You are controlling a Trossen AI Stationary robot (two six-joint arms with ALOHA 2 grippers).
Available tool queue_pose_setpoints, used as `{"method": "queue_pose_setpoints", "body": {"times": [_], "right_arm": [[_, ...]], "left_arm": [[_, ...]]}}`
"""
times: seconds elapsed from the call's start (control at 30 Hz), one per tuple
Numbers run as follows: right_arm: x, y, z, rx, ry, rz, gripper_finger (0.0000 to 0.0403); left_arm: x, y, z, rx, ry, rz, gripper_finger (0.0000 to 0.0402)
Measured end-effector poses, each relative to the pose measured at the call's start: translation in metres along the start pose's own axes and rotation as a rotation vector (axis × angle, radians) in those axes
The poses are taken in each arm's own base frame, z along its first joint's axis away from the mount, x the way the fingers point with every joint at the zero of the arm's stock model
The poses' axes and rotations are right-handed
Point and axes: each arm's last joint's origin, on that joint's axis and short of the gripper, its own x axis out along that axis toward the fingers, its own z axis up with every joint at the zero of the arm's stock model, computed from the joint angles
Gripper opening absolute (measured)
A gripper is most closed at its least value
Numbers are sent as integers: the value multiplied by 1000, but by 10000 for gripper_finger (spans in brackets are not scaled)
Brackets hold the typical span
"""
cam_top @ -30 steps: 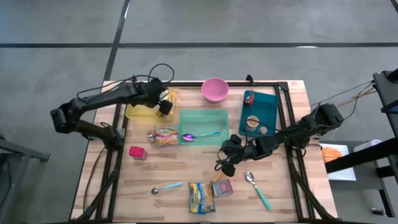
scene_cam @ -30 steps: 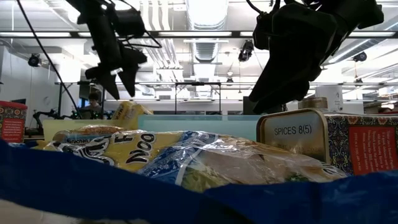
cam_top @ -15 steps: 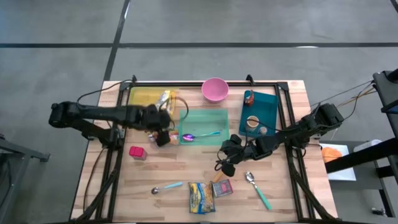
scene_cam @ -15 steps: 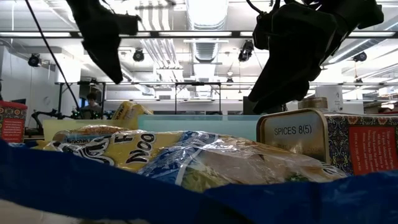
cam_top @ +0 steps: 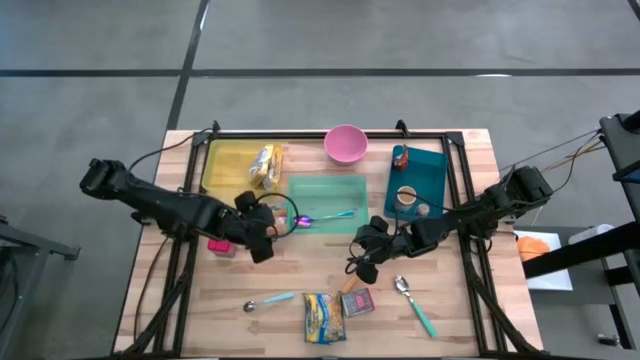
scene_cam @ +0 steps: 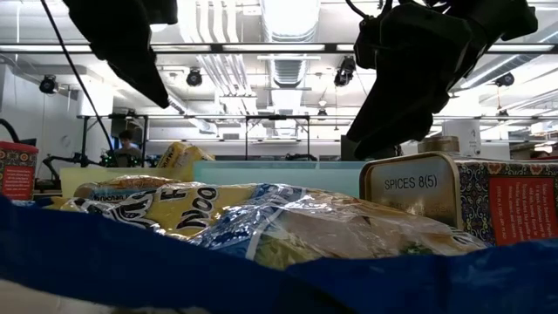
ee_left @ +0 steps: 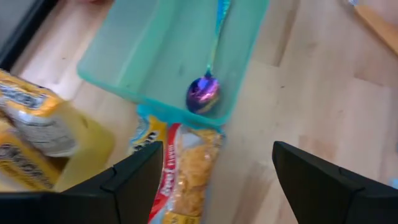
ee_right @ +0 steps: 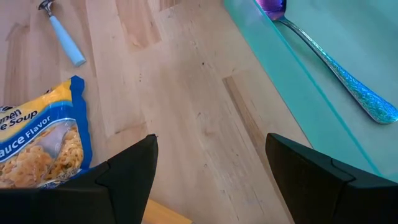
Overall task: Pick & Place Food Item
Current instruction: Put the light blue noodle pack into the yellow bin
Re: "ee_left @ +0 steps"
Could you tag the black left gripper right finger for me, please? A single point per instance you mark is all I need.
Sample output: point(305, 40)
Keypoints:
point(326, 193)

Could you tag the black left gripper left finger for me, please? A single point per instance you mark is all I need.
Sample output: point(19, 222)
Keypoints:
point(124, 193)

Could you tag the red-striped noodle packet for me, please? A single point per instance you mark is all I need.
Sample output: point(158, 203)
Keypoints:
point(189, 174)

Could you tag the iridescent rainbow metal spoon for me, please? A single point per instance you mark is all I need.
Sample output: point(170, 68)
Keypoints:
point(202, 95)

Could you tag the yellow translucent plastic tray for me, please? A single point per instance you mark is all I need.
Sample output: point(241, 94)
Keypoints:
point(90, 146)

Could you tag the green translucent plastic tray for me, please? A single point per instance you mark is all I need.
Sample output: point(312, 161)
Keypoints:
point(149, 56)

